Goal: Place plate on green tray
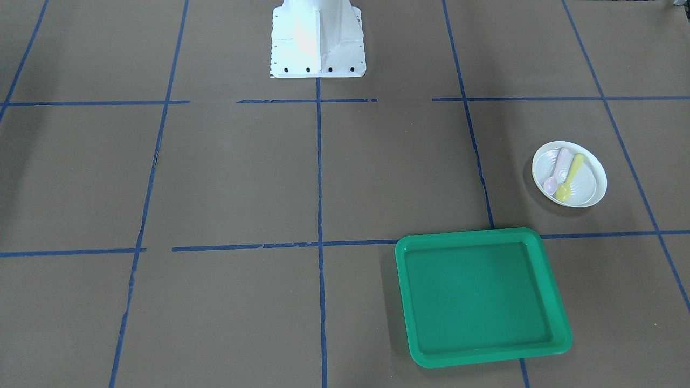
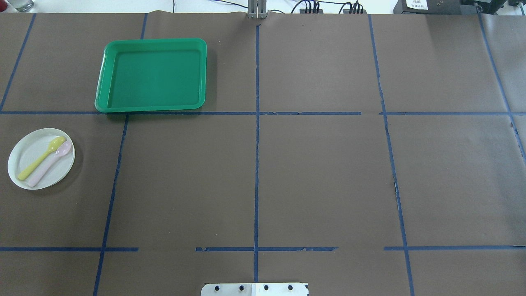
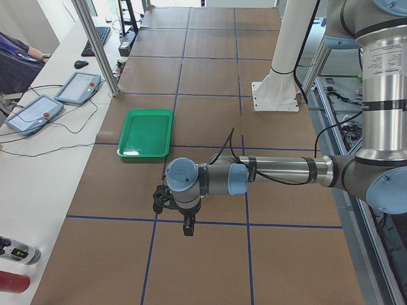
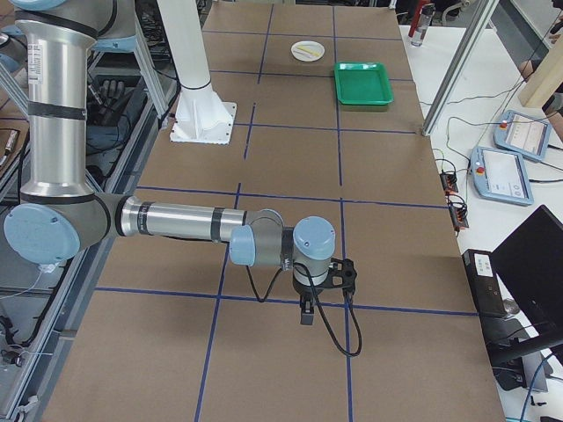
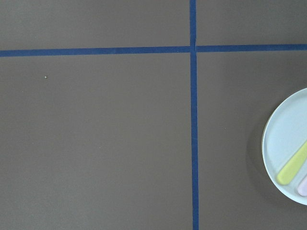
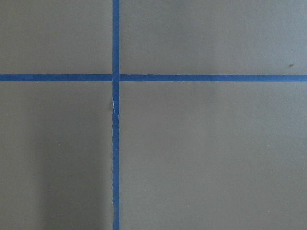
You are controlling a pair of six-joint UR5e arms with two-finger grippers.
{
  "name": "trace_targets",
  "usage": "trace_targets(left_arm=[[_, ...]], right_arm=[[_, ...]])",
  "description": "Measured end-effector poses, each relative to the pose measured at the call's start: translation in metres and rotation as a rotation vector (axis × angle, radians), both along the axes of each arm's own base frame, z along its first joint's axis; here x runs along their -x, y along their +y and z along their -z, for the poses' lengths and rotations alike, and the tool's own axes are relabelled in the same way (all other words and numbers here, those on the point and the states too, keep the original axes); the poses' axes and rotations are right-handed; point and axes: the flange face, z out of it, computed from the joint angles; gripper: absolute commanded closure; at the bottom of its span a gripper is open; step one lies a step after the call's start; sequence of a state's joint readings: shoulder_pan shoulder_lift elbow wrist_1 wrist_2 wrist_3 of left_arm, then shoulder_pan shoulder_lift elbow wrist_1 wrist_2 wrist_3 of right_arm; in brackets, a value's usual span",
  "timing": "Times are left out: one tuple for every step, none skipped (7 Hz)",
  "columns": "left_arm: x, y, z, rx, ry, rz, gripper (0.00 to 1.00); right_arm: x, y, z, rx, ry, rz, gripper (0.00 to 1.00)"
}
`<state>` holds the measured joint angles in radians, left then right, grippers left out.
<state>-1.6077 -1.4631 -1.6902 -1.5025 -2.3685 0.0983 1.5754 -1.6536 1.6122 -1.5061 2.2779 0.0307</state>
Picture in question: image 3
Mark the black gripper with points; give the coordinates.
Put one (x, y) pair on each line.
(187, 213)

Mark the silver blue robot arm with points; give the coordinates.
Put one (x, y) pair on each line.
(376, 174)

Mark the green plastic tray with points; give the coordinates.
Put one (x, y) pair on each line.
(146, 133)

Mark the far teach pendant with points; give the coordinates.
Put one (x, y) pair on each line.
(79, 88)

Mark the teach pendant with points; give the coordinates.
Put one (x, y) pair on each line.
(34, 115)
(79, 88)

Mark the silver spray can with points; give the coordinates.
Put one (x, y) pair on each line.
(17, 251)

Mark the red cylinder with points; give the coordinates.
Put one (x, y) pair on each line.
(14, 283)

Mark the near teach pendant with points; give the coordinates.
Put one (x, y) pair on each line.
(34, 115)

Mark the black computer mouse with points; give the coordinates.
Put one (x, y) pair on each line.
(79, 64)

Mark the seated person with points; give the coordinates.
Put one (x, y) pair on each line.
(20, 64)

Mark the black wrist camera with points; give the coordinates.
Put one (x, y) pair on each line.
(162, 198)

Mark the white pedestal column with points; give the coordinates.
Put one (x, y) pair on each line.
(277, 92)

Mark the aluminium frame post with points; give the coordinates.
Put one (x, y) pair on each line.
(89, 27)

